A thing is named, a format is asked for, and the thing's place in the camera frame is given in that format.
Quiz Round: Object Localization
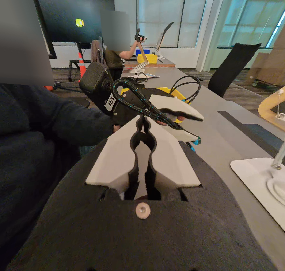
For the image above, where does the brown cardboard box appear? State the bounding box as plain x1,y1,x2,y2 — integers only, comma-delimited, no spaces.
250,27,285,87

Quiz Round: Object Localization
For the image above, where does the large black television screen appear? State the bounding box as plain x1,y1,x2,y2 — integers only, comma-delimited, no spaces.
34,0,115,44

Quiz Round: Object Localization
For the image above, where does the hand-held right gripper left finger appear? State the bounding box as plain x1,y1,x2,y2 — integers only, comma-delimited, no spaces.
85,115,144,200

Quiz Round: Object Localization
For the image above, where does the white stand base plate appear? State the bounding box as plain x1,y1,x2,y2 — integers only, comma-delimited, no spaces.
230,113,285,232

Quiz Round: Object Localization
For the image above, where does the orange traffic cone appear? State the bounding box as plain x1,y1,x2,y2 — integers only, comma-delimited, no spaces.
77,51,88,79

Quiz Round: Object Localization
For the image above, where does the tilted black panel on stand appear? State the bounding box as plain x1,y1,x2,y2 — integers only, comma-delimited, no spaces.
155,22,175,53

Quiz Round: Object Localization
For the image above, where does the black office chair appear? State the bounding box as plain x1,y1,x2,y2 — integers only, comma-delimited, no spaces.
207,43,262,98

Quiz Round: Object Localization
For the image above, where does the black braided hdmi cable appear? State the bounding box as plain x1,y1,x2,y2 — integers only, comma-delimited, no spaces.
111,79,202,152

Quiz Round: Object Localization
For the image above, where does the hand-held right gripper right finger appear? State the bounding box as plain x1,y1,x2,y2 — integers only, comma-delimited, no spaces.
144,115,202,200

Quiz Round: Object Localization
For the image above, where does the person's left hand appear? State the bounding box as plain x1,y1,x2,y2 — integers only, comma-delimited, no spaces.
157,116,186,126

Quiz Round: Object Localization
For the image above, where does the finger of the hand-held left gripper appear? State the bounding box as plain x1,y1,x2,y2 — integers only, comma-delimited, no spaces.
166,124,199,144
148,95,205,122

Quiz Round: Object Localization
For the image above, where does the yellow plastic bin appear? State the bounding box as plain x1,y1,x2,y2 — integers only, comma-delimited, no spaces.
137,53,158,64
120,87,187,103

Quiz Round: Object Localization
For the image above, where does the dark monitor with wooden back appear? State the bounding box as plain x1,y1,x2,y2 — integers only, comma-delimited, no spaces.
258,87,285,131

